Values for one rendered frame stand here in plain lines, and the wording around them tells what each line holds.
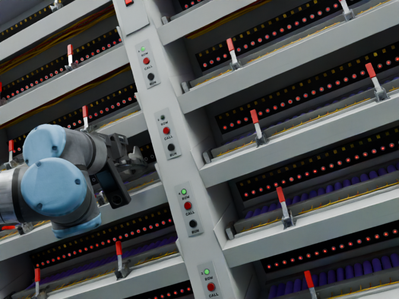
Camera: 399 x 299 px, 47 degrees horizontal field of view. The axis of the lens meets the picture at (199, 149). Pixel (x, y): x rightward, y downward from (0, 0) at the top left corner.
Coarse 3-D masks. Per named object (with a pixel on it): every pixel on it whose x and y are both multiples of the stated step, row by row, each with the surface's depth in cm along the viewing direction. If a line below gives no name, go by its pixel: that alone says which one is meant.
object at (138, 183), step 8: (144, 176) 118; (152, 176) 116; (128, 184) 118; (136, 184) 118; (144, 184) 115; (96, 200) 122; (32, 224) 129; (0, 232) 133; (8, 232) 132; (16, 232) 131
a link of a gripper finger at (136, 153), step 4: (136, 148) 116; (136, 152) 115; (140, 152) 117; (128, 156) 112; (132, 156) 113; (136, 156) 115; (140, 156) 116; (132, 168) 113; (136, 168) 114; (140, 168) 116; (144, 168) 117
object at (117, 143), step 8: (104, 136) 106; (112, 136) 108; (112, 144) 107; (120, 144) 108; (112, 152) 107; (120, 152) 107; (112, 160) 106; (120, 160) 106; (120, 168) 108; (128, 168) 111
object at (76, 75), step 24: (96, 48) 141; (120, 48) 118; (48, 72) 147; (72, 72) 123; (96, 72) 121; (120, 72) 133; (0, 96) 135; (24, 96) 129; (48, 96) 127; (0, 120) 133
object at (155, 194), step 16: (128, 176) 133; (160, 176) 110; (144, 192) 111; (160, 192) 110; (128, 208) 113; (144, 208) 112; (0, 224) 139; (16, 224) 145; (48, 224) 124; (16, 240) 125; (32, 240) 123; (48, 240) 122; (0, 256) 127
